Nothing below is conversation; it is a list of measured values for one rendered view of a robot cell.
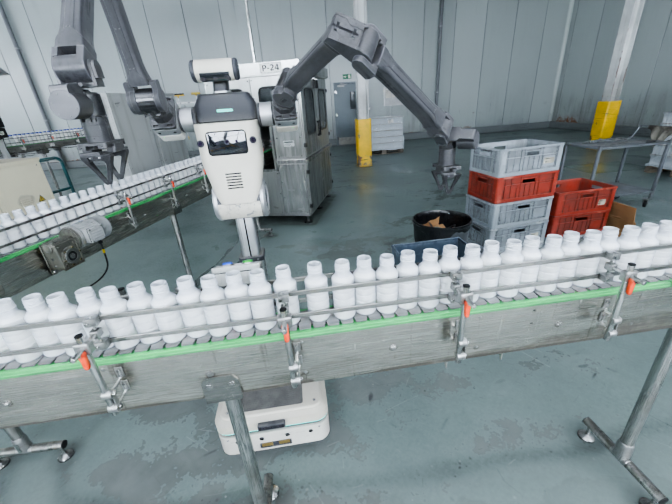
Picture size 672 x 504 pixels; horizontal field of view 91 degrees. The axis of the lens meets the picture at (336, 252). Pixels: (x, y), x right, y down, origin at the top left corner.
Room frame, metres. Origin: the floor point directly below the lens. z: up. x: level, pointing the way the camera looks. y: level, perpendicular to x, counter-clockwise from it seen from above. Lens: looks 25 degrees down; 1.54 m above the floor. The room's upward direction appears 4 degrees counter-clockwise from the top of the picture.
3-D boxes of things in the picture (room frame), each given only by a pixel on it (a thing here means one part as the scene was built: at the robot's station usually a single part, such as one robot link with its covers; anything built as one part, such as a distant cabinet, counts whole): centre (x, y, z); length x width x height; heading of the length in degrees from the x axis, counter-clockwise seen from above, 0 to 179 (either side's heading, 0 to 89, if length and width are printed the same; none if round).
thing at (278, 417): (1.37, 0.38, 0.24); 0.68 x 0.53 x 0.41; 6
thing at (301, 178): (5.22, 0.73, 1.00); 1.60 x 1.30 x 2.00; 168
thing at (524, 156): (2.89, -1.59, 1.00); 0.61 x 0.41 x 0.22; 103
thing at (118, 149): (0.88, 0.55, 1.44); 0.07 x 0.07 x 0.09; 6
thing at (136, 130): (6.17, 3.50, 0.96); 0.82 x 0.50 x 1.91; 168
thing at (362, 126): (8.50, -0.87, 0.55); 0.40 x 0.40 x 1.10; 6
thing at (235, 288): (0.74, 0.26, 1.08); 0.06 x 0.06 x 0.17
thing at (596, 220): (3.06, -2.28, 0.33); 0.61 x 0.41 x 0.22; 99
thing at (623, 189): (4.26, -3.66, 0.49); 1.05 x 0.55 x 0.99; 96
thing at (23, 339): (0.68, 0.79, 1.08); 0.06 x 0.06 x 0.17
